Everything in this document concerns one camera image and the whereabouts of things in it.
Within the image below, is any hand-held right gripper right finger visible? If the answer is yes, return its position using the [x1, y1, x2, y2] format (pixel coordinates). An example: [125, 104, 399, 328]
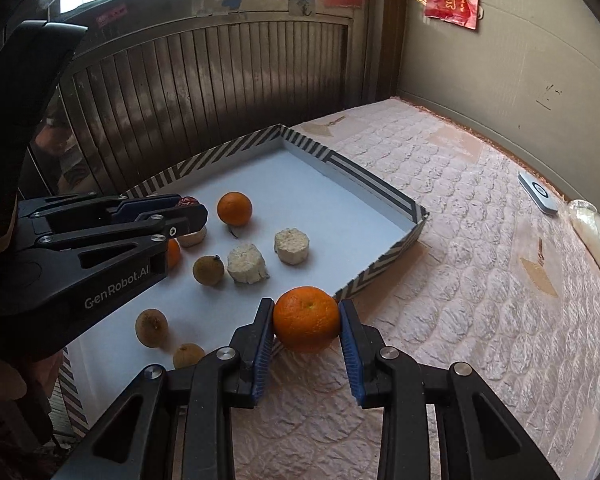
[337, 299, 563, 480]

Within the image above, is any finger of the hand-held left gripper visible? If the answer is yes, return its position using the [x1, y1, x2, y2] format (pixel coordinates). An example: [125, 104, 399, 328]
[17, 193, 197, 233]
[32, 203, 208, 276]

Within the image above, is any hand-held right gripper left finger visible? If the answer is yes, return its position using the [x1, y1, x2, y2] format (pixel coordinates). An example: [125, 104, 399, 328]
[55, 297, 276, 480]

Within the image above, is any brown longan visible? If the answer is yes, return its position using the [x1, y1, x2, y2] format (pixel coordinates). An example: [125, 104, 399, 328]
[172, 343, 206, 370]
[192, 255, 226, 287]
[135, 308, 170, 347]

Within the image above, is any striped rim white tray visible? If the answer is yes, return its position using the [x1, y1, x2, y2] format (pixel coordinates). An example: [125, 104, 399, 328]
[55, 124, 430, 441]

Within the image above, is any round beige corn cob chunk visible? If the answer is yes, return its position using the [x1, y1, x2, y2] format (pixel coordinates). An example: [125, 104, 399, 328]
[178, 225, 208, 248]

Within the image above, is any orange with stem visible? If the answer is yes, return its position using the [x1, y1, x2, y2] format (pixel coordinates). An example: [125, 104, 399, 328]
[216, 191, 254, 227]

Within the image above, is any ribbed metal door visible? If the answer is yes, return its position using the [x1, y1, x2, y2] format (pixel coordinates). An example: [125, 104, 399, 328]
[10, 0, 406, 446]

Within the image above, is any pink quilted mattress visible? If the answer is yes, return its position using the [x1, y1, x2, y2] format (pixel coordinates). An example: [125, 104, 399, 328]
[220, 97, 600, 480]

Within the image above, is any white remote control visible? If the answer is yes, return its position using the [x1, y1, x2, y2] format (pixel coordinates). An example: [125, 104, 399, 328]
[518, 170, 563, 217]

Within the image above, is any plastic-wrapped white radish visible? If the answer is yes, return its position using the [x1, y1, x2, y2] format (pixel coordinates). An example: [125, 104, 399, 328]
[566, 199, 600, 306]

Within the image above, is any brown door frame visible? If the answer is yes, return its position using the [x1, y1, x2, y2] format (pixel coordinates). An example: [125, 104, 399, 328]
[365, 0, 406, 106]

